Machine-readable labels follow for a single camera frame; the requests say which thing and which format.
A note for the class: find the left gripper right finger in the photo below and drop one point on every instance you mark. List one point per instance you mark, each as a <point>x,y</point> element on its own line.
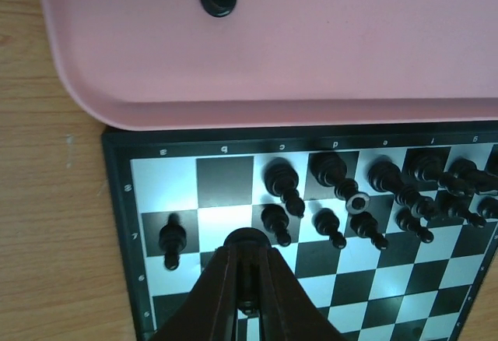
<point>285,310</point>

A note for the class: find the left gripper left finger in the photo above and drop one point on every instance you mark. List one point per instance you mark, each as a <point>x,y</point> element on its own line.
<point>210,310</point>

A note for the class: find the black king on board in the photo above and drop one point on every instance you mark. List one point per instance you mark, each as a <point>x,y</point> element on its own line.
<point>385,176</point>

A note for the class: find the black and grey chessboard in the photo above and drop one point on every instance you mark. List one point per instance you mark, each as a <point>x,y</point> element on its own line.
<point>213,179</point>

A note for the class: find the pink tray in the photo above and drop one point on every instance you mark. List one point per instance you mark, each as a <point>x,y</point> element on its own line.
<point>159,64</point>

